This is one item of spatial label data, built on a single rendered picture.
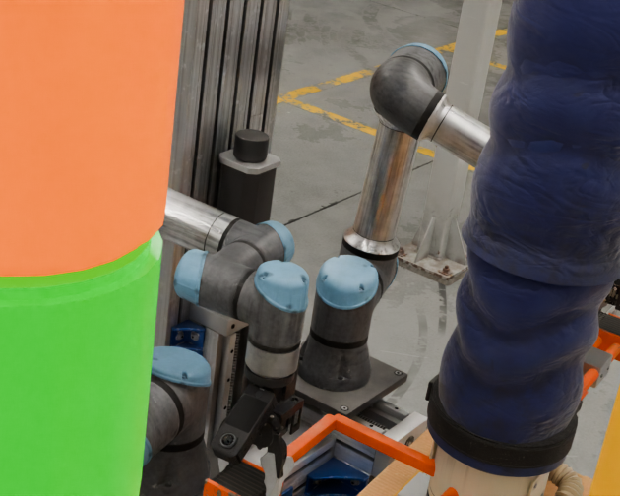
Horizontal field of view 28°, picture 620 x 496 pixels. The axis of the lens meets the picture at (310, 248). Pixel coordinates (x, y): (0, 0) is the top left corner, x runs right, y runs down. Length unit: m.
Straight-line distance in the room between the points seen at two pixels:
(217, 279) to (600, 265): 0.52
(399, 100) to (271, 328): 0.66
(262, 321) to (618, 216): 0.50
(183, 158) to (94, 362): 1.86
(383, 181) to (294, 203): 3.46
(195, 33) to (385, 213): 0.63
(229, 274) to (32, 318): 1.52
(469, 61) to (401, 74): 2.91
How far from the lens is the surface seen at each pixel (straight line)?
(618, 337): 2.44
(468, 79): 5.14
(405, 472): 2.18
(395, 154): 2.37
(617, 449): 0.72
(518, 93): 1.64
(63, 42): 0.17
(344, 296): 2.34
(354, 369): 2.42
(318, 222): 5.68
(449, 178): 5.29
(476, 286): 1.75
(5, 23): 0.17
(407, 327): 4.90
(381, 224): 2.43
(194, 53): 2.00
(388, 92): 2.22
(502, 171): 1.67
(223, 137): 2.13
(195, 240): 1.85
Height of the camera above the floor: 2.30
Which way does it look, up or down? 25 degrees down
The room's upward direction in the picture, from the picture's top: 8 degrees clockwise
